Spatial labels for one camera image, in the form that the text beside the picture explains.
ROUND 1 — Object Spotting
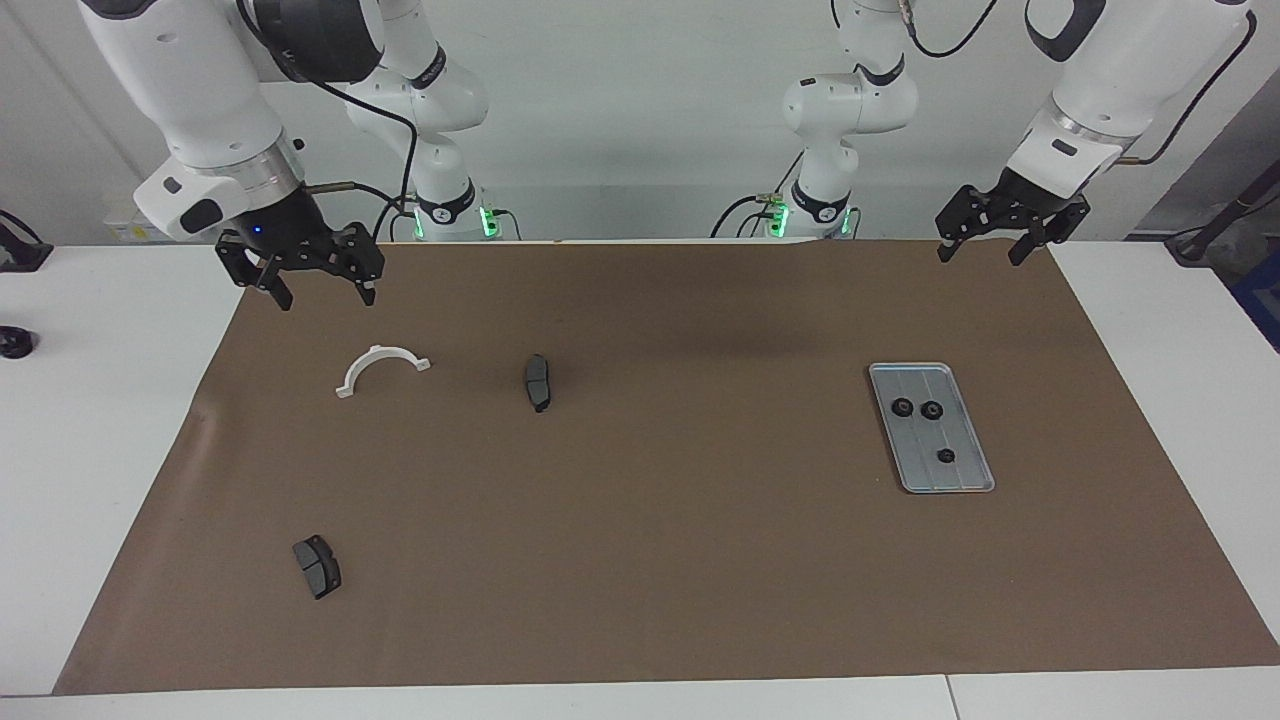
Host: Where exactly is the black stand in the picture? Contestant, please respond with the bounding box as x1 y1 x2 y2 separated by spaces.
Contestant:
1165 165 1280 266

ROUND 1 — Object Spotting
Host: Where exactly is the white semicircular plastic bracket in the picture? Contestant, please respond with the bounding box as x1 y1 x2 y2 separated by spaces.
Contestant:
335 344 433 400

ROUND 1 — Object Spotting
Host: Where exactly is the brown paper table mat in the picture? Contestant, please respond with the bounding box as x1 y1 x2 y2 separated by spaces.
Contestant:
52 238 1280 696

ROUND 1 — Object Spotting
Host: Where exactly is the grooved grey brake pad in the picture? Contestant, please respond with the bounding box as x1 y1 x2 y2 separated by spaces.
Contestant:
292 535 343 601

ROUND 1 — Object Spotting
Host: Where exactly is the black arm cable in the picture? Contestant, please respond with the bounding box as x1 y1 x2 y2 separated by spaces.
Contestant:
900 0 1259 166
236 0 421 243

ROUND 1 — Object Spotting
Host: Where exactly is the black left base cable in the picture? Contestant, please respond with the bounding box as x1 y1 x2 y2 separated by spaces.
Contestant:
710 150 801 239

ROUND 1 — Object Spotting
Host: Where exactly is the black table clamp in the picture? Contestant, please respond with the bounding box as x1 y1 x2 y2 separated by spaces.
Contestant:
0 210 53 273

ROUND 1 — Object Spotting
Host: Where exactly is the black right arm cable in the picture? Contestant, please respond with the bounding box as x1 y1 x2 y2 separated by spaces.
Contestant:
236 0 421 243

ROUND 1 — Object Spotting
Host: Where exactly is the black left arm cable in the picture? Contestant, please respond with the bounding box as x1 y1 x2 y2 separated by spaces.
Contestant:
900 0 1259 166

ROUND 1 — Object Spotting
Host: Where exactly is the blue crate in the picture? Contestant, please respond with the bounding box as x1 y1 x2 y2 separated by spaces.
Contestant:
1230 255 1280 351

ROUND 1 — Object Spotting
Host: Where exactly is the silver metal tray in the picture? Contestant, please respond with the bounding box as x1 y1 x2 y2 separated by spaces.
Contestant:
868 362 997 495

